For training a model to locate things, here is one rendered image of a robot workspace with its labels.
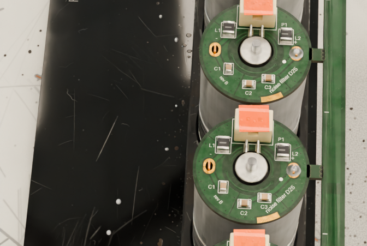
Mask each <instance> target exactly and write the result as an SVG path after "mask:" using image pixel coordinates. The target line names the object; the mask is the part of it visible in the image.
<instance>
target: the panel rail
mask: <svg viewBox="0 0 367 246"><path fill-rule="evenodd" d="M311 56H312V57H310V58H312V60H311V63H323V87H322V164H321V165H310V173H309V174H308V175H310V176H308V177H309V180H319V181H321V241H320V246H345V136H346V0H324V11H323V49H315V48H312V55H311Z"/></svg>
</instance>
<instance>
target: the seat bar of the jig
mask: <svg viewBox="0 0 367 246"><path fill-rule="evenodd" d="M204 7H205V0H195V9H194V27H193V46H192V64H191V83H190V102H189V112H188V130H187V149H186V167H185V186H184V196H183V215H182V234H181V246H193V208H194V180H193V158H194V154H195V152H196V149H197V147H198V145H199V143H200V142H199V138H198V126H199V99H200V60H199V45H200V40H201V37H202V35H203V32H204ZM301 24H302V25H303V26H304V28H305V30H306V31H307V33H308V36H309V38H310V0H304V3H303V13H302V18H301ZM308 98H309V73H308V75H307V77H306V83H305V89H304V95H303V101H302V104H301V113H300V119H299V125H298V131H297V137H298V138H299V139H300V141H301V142H302V144H303V145H304V147H305V149H306V152H307V124H308ZM305 241H306V192H305V194H304V197H303V202H302V205H301V210H300V215H299V221H298V228H297V232H296V236H295V241H294V246H305Z"/></svg>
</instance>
